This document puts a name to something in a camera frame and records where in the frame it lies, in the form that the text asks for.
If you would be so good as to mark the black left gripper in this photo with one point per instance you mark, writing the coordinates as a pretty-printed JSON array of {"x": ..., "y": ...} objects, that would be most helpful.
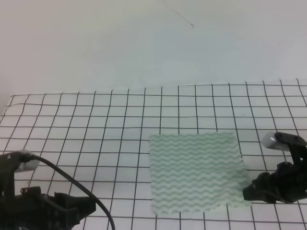
[{"x": 33, "y": 210}]

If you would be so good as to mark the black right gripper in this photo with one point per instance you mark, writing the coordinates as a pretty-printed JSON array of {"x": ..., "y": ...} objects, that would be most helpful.
[{"x": 287, "y": 184}]

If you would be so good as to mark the green wavy striped white towel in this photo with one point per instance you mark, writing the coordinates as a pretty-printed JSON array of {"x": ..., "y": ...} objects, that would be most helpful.
[{"x": 193, "y": 173}]

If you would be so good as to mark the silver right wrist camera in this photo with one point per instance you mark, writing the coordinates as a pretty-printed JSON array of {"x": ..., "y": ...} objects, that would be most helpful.
[{"x": 270, "y": 141}]

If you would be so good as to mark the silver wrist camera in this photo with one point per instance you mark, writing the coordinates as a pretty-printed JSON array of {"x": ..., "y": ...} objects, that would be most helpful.
[
  {"x": 270, "y": 141},
  {"x": 26, "y": 164}
]

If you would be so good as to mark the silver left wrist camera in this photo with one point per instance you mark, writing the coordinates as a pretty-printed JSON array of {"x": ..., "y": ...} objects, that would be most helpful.
[{"x": 26, "y": 164}]

